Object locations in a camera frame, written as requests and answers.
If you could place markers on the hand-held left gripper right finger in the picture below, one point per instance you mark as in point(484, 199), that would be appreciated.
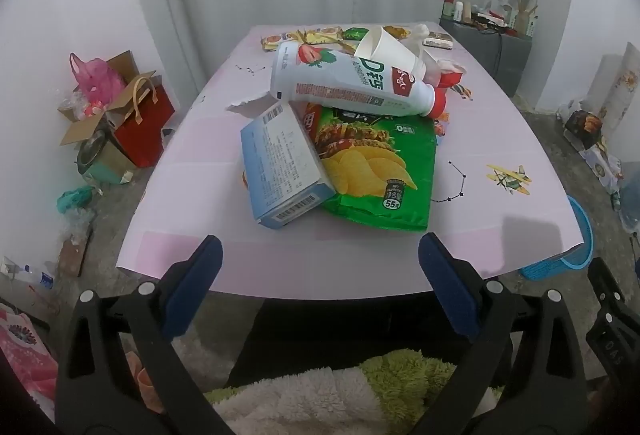
point(450, 287)

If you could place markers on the brown cardboard box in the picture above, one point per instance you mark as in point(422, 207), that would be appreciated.
point(82, 130)

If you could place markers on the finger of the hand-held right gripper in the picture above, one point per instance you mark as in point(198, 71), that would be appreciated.
point(612, 340)

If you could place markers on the wooden utensil holder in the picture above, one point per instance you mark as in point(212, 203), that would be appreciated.
point(527, 20)

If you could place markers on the orange cookie packet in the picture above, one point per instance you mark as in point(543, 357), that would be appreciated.
point(275, 41)

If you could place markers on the clear plastic bottle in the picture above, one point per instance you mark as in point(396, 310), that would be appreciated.
point(35, 276)

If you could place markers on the blue plastic wastebasket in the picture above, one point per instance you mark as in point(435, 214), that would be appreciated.
point(580, 240)

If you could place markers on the small white bottle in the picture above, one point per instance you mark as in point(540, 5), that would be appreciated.
point(459, 11)

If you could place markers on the red white wrapper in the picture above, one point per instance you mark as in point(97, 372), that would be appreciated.
point(450, 76)

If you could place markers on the pink plastic bag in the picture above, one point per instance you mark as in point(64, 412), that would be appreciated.
point(97, 80)

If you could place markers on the teal cardboard box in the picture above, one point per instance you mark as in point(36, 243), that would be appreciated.
point(110, 162)

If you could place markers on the blue white cardboard box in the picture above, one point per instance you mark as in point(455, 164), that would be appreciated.
point(280, 160)

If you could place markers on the green chip bag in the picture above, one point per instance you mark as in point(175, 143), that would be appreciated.
point(380, 150)

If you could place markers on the green snack packet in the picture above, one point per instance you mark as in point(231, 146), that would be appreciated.
point(356, 33)

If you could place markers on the printed white roll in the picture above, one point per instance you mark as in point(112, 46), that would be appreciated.
point(622, 85)

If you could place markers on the white yogurt bottle red cap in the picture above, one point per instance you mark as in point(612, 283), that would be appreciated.
point(340, 80)

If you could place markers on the pink printed blanket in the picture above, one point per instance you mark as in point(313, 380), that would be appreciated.
point(25, 355)

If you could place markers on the grey cabinet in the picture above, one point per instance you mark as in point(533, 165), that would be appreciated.
point(480, 50)

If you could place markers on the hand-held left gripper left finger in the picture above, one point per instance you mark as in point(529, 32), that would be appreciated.
point(192, 287)

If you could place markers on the red gift bag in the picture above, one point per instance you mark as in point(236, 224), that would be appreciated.
point(145, 135)

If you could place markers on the pink printed tablecloth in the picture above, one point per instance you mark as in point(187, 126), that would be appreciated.
point(500, 125)

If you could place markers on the green plastic bag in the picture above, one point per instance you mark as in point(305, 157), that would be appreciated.
point(75, 199)

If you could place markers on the yellow snack packet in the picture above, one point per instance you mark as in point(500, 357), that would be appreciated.
point(397, 32)

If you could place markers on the green white fleece garment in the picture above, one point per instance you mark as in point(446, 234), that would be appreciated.
point(325, 395)

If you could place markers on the dark snack bag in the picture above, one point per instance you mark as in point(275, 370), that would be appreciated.
point(585, 125)

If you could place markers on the gold cookie packet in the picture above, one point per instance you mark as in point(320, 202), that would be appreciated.
point(320, 35)

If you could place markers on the white paper cup red label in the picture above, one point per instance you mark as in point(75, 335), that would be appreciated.
point(385, 52)

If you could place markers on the blue water jug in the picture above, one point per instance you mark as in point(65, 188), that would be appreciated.
point(631, 205)

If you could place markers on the gold cigarette box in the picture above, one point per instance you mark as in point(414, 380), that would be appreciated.
point(439, 40)

